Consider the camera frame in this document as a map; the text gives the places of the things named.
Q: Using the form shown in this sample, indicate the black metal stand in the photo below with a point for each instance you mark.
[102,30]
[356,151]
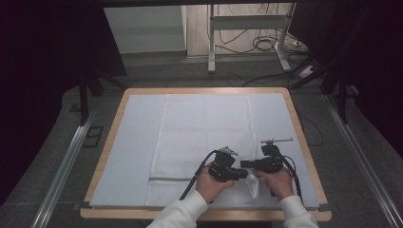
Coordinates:
[342,98]
[83,101]

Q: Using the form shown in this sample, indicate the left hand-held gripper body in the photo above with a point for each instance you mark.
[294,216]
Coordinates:
[221,167]

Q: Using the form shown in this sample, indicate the person's right hand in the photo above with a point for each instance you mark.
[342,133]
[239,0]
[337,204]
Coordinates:
[280,185]

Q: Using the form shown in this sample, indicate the dark curtain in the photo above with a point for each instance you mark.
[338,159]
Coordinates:
[38,63]
[374,57]

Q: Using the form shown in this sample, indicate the white mesh laundry bag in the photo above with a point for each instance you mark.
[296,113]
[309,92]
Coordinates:
[202,133]

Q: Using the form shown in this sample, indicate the white power strip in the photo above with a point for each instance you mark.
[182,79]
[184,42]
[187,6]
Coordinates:
[306,71]

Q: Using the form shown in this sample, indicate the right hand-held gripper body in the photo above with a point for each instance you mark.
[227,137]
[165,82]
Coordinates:
[271,163]

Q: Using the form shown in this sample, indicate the white metal desk frame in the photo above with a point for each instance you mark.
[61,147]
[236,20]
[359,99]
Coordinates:
[247,22]

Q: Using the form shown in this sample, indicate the person's left hand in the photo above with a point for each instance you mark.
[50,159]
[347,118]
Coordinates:
[209,186]

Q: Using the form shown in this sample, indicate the white cabinet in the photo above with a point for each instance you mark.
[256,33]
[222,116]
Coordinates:
[145,28]

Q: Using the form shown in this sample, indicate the black table corner clamp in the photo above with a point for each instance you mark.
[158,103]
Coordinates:
[80,205]
[324,207]

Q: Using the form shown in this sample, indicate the aluminium floor rail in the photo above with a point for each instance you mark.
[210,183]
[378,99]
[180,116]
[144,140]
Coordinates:
[63,171]
[361,161]

